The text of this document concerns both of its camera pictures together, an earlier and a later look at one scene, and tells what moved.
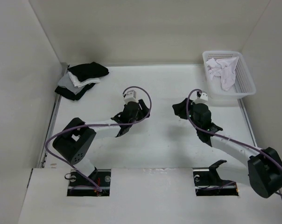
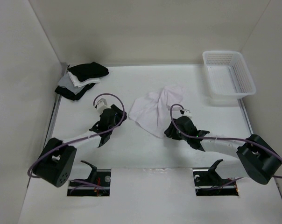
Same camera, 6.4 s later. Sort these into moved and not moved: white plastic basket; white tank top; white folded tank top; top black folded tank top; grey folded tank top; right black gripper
Moved: white tank top; right black gripper
Not moved: white folded tank top; top black folded tank top; white plastic basket; grey folded tank top
